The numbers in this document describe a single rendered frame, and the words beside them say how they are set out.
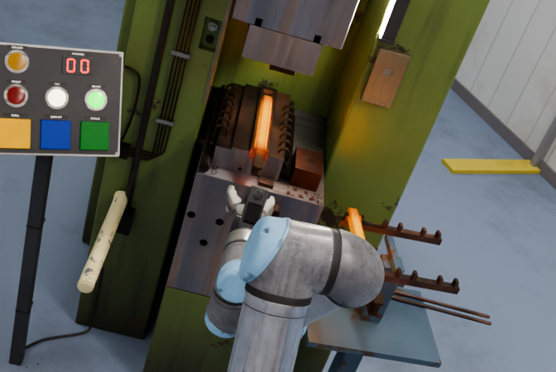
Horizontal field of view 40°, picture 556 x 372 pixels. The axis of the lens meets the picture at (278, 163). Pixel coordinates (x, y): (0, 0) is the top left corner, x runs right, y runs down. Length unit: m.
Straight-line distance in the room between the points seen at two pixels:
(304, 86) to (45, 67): 0.95
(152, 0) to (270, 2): 0.37
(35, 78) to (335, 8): 0.78
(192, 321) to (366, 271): 1.30
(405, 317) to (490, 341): 1.23
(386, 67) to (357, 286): 1.01
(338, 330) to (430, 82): 0.76
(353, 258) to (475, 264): 2.72
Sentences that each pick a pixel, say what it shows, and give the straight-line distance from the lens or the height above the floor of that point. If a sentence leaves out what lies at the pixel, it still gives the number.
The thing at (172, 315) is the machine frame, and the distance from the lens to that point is 2.52.
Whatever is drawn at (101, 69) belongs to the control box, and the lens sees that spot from 2.06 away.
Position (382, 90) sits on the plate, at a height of 1.23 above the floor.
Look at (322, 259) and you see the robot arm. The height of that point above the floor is 1.36.
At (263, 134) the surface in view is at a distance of 2.25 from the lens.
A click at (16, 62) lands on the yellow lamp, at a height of 1.16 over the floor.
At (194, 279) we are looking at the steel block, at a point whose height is 0.53.
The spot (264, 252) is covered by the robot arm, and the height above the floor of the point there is 1.36.
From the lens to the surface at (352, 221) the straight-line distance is 2.17.
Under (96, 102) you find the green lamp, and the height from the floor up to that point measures 1.08.
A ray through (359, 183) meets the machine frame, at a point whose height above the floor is 0.90.
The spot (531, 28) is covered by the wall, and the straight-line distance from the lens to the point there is 5.29.
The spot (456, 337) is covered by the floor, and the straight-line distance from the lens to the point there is 3.48.
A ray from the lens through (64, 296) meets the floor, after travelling 3.03.
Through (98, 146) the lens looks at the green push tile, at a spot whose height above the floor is 0.99.
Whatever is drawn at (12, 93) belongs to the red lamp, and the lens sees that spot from 2.02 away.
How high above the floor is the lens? 2.12
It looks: 31 degrees down
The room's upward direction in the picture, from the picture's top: 19 degrees clockwise
